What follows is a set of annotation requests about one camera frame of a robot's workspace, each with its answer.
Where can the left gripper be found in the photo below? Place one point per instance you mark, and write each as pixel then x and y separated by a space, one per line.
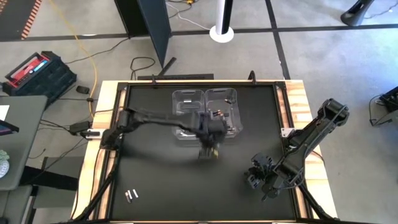
pixel 214 127

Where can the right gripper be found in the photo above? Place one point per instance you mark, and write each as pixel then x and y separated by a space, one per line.
pixel 270 178

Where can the clear plastic bin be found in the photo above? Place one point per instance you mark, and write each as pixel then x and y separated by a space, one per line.
pixel 237 118
pixel 178 96

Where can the batteries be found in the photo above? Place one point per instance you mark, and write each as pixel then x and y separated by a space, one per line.
pixel 187 101

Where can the white blue battery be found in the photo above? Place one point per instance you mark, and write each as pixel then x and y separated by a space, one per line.
pixel 130 195
pixel 135 193

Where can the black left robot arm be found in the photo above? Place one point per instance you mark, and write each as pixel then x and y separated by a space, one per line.
pixel 155 118

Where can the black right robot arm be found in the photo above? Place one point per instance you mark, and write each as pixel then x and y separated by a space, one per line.
pixel 311 137

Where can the black curved object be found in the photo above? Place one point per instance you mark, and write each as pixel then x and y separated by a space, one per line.
pixel 252 77

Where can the white black pole stand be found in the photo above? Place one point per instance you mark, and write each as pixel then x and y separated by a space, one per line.
pixel 221 34

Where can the black partition panel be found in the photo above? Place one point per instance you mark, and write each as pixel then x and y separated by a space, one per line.
pixel 155 25

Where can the black power brick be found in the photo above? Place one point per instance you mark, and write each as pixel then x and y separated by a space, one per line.
pixel 79 127

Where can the small black device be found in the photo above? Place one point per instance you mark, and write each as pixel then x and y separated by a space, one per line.
pixel 82 89

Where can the black equipment stand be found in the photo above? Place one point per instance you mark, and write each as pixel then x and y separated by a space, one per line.
pixel 388 102

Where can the black red tool case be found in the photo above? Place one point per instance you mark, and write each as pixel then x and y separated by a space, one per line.
pixel 46 77

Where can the black office chair base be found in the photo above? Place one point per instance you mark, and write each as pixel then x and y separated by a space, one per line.
pixel 357 14

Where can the grey side desk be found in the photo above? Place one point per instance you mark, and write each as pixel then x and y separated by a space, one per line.
pixel 25 149

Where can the dark tablet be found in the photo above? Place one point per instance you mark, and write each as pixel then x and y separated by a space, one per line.
pixel 6 127

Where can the white paper sheet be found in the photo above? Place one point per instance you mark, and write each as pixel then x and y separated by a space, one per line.
pixel 3 112

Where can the black orange striped floor mat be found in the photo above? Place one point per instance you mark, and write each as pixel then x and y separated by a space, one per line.
pixel 15 18

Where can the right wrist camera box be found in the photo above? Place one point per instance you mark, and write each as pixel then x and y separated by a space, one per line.
pixel 262 160

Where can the silver frame bracket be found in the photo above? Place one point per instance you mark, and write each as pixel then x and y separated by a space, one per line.
pixel 287 132
pixel 91 133

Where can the black metal rig frame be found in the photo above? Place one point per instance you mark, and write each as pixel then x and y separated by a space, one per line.
pixel 99 189

